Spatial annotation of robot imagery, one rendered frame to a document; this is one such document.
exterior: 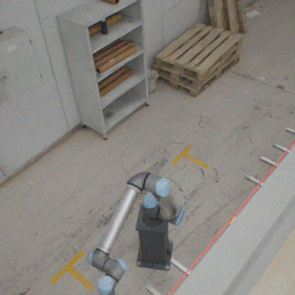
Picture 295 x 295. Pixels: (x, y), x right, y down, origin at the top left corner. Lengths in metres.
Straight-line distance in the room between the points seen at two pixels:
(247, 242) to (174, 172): 3.41
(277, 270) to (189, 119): 2.76
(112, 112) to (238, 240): 4.14
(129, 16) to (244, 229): 3.96
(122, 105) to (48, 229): 1.99
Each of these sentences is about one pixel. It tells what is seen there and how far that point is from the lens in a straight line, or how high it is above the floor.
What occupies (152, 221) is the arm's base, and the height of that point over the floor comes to 0.67.
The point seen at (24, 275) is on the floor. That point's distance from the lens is 3.71.
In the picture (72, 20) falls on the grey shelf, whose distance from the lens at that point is 3.90.
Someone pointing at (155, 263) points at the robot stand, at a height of 0.04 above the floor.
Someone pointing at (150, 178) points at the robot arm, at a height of 1.41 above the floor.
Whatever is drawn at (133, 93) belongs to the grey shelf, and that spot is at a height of 0.14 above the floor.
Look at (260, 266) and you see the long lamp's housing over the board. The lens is 0.88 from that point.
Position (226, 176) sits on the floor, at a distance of 4.17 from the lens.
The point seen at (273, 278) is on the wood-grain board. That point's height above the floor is 0.90.
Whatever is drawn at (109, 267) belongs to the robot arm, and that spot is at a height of 1.18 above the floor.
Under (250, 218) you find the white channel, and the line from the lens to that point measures 0.83.
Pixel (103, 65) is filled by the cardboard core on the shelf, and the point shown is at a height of 0.97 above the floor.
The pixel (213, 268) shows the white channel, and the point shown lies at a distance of 0.75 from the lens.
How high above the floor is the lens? 3.13
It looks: 45 degrees down
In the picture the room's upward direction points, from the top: 5 degrees counter-clockwise
